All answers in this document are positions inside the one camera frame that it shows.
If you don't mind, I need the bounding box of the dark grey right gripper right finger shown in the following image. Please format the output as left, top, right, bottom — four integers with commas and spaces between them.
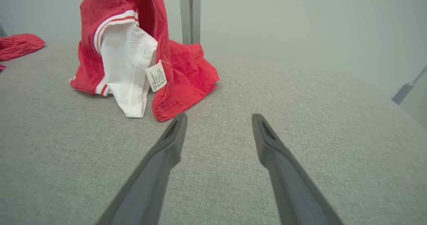
252, 113, 344, 225

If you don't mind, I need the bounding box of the grey fabric sofa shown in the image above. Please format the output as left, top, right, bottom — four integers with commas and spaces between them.
0, 40, 427, 225

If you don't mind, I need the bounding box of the red shirt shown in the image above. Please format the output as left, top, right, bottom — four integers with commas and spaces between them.
0, 33, 46, 71

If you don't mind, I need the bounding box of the red T-shirt with white sleeves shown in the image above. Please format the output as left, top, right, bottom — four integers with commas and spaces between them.
69, 0, 221, 122

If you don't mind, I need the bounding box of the grey metal frame post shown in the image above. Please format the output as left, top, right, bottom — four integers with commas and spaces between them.
178, 0, 201, 45

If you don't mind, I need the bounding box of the grey slanted pole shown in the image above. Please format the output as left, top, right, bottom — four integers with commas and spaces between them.
392, 64, 427, 105

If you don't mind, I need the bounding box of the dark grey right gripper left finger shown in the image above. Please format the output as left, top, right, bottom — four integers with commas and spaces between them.
96, 113, 187, 225

